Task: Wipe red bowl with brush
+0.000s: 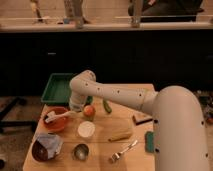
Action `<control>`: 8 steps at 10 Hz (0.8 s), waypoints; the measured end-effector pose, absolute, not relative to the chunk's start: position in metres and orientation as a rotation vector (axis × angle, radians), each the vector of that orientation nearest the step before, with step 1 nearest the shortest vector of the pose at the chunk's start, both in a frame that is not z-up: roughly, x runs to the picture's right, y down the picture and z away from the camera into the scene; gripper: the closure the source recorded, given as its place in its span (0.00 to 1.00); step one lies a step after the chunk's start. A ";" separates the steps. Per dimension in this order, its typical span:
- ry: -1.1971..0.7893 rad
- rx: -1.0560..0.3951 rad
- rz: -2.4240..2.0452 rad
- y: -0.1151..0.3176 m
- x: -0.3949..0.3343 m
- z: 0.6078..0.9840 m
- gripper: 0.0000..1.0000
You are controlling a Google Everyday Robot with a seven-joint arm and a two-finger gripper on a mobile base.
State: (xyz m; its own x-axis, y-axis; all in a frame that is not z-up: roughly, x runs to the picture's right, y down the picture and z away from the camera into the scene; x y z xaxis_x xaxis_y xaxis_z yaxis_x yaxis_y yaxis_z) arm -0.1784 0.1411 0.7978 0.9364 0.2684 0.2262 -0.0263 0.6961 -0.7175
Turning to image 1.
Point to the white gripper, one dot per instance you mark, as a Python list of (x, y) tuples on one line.
[(77, 102)]

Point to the white dish brush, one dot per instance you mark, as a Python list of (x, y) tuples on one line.
[(51, 116)]

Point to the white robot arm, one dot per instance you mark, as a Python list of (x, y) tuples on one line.
[(180, 142)]

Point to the red bowl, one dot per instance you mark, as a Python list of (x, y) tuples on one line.
[(58, 124)]

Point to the dark brown bowl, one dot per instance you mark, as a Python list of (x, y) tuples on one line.
[(41, 152)]

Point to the green object behind apple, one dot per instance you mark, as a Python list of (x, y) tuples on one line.
[(89, 100)]

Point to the orange apple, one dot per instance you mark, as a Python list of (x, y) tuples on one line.
[(89, 110)]

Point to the green plastic tray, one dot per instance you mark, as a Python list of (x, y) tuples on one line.
[(57, 90)]

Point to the green cucumber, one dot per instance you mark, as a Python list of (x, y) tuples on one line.
[(107, 107)]

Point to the blue grey cloth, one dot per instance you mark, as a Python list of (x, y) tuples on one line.
[(53, 140)]

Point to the small metal cup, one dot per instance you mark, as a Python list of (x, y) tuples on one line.
[(81, 152)]

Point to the brown spatula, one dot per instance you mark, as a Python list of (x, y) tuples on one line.
[(140, 118)]

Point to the silver fork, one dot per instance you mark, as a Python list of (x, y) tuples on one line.
[(116, 156)]

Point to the green sponge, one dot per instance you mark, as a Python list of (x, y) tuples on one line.
[(149, 142)]

